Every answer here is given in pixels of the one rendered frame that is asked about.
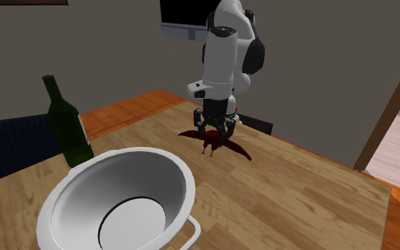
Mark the dark red bird figure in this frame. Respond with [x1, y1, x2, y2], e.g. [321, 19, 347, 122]
[178, 129, 253, 162]

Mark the dark blue rug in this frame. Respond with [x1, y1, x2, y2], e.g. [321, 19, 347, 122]
[0, 113, 66, 185]

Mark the brown framed wall picture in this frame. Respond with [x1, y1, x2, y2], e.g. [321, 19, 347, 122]
[0, 0, 69, 6]

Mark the dark robot stand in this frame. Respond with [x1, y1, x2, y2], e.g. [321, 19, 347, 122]
[237, 113, 274, 136]

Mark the dark green glass bottle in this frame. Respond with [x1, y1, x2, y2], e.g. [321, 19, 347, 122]
[41, 75, 95, 169]

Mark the white bowl with handle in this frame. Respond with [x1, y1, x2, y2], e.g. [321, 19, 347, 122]
[36, 146, 202, 250]

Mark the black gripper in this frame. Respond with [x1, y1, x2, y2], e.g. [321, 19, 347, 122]
[193, 98, 237, 147]

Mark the wooden table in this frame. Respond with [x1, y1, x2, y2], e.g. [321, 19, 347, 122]
[0, 100, 393, 250]

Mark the brown door frame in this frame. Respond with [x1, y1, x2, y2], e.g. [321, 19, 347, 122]
[353, 41, 400, 173]

